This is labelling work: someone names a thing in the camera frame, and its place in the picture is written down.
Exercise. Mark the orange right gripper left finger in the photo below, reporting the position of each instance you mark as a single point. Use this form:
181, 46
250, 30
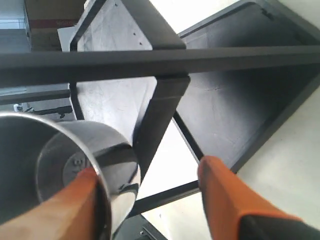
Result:
68, 215

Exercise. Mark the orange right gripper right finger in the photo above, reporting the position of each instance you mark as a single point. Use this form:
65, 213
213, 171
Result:
235, 212

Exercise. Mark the stainless steel mug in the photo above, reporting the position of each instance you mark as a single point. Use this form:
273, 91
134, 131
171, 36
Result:
40, 157

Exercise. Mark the black metal shelf rack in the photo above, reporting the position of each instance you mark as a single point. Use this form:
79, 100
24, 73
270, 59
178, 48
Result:
251, 65

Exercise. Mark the black hook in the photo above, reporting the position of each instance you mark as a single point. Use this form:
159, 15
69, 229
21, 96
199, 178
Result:
157, 111

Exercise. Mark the brown cardboard box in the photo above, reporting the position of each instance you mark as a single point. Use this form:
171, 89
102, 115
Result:
45, 17

